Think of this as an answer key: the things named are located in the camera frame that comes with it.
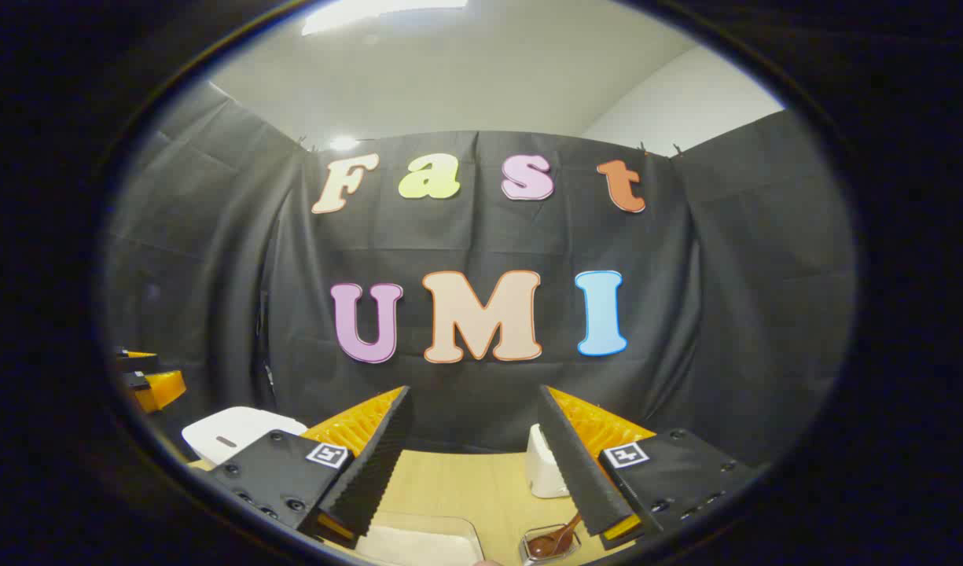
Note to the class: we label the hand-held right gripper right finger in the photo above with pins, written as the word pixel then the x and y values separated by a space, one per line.
pixel 579 472

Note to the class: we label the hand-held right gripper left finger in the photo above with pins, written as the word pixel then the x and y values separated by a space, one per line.
pixel 371 472

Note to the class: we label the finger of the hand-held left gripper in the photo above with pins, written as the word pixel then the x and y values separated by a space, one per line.
pixel 139 360
pixel 163 389

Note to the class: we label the wooden spoon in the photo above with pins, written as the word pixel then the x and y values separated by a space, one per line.
pixel 556 538

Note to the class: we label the white rice cooker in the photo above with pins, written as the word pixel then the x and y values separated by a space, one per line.
pixel 229 432

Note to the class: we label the clear tray of rice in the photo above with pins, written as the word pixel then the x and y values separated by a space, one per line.
pixel 422 542

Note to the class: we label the white toaster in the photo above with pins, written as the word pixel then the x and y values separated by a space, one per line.
pixel 542 472

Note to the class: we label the black backdrop cloth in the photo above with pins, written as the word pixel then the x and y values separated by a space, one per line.
pixel 481 236

